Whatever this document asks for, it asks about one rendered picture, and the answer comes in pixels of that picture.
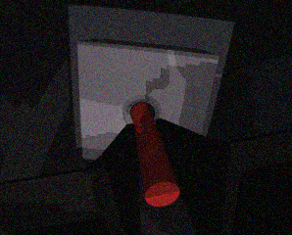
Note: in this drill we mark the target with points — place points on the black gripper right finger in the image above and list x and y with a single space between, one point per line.
208 171

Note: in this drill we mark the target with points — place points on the red peg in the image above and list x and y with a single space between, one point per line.
159 183

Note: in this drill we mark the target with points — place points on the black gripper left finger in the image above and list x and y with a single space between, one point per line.
109 188

